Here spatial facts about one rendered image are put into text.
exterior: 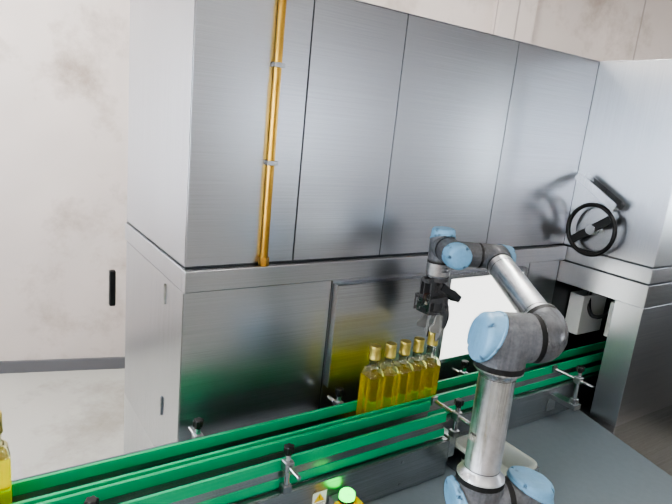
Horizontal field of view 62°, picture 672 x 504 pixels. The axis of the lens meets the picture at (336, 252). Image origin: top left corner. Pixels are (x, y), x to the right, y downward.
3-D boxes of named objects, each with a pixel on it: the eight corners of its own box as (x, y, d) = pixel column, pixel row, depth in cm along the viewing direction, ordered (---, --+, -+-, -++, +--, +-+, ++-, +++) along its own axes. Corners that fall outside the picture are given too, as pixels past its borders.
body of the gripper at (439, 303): (412, 310, 178) (417, 273, 175) (431, 307, 183) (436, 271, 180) (428, 318, 172) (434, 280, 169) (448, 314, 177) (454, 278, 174)
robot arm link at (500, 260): (598, 335, 125) (511, 234, 168) (554, 333, 123) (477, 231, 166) (580, 375, 131) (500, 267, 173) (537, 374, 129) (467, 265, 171)
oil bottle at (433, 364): (421, 408, 191) (430, 350, 187) (433, 416, 187) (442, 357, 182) (409, 412, 188) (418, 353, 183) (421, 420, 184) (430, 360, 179)
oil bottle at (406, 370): (395, 416, 185) (404, 356, 180) (407, 424, 181) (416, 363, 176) (382, 419, 182) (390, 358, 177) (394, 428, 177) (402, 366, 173)
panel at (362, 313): (507, 345, 230) (521, 265, 223) (512, 348, 228) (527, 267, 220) (322, 383, 180) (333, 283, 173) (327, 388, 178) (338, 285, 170)
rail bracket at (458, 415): (433, 417, 185) (438, 383, 182) (471, 444, 172) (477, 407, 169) (426, 419, 184) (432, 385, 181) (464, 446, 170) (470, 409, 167)
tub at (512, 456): (482, 450, 193) (486, 427, 191) (536, 488, 175) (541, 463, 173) (445, 463, 183) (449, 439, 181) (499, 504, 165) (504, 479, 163)
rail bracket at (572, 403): (549, 406, 224) (559, 354, 218) (587, 427, 210) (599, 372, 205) (541, 408, 221) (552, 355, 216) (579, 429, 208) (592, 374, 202)
